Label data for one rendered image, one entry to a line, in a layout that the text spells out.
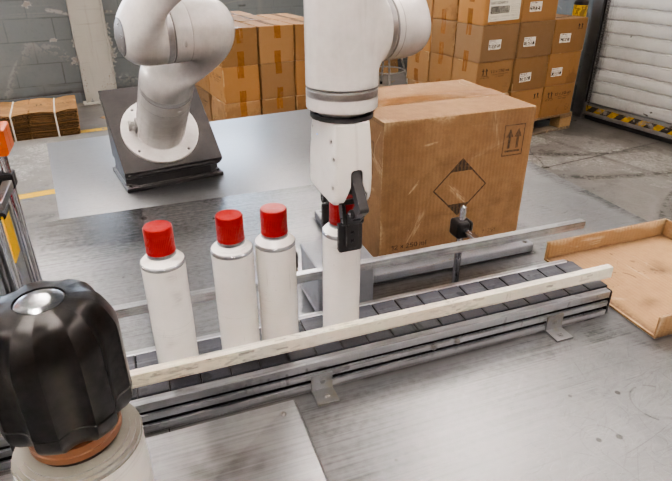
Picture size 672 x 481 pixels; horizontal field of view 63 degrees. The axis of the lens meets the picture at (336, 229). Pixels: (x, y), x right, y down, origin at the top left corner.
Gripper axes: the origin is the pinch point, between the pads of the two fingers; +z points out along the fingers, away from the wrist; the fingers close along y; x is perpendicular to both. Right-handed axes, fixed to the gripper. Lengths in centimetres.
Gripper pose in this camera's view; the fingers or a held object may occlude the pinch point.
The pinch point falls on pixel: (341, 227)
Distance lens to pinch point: 72.2
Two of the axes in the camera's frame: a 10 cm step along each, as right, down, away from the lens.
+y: 3.5, 4.3, -8.3
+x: 9.4, -1.6, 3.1
